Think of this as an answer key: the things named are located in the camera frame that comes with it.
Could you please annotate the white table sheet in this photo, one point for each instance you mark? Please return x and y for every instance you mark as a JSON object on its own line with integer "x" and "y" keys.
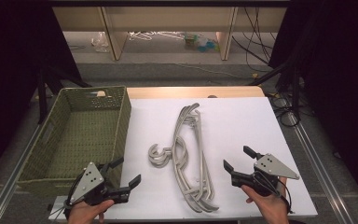
{"x": 236, "y": 124}

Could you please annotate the green woven basket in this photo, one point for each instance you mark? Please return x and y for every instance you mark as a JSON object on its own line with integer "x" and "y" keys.
{"x": 84, "y": 140}

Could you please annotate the person's left hand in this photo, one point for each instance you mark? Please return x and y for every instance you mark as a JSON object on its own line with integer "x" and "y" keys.
{"x": 85, "y": 214}

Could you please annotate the clear plastic bag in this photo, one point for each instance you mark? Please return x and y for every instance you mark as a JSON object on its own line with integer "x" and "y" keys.
{"x": 100, "y": 42}

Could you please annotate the person's right hand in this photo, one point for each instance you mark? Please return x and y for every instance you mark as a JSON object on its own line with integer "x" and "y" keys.
{"x": 272, "y": 208}

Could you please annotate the colourful plastic toys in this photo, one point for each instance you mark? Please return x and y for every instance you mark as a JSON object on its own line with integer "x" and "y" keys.
{"x": 199, "y": 43}

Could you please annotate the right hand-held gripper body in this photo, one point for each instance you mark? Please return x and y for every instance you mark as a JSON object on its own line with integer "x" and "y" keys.
{"x": 270, "y": 168}

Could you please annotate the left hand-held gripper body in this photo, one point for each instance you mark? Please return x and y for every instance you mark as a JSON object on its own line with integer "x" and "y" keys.
{"x": 88, "y": 183}

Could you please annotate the black curtain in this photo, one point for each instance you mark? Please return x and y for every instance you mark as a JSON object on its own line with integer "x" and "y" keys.
{"x": 9, "y": 62}
{"x": 338, "y": 77}

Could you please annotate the aluminium rail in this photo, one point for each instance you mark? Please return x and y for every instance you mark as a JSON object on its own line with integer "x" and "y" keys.
{"x": 320, "y": 168}
{"x": 6, "y": 189}

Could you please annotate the beige wooden desk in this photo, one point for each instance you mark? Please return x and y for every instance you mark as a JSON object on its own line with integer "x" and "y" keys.
{"x": 167, "y": 18}

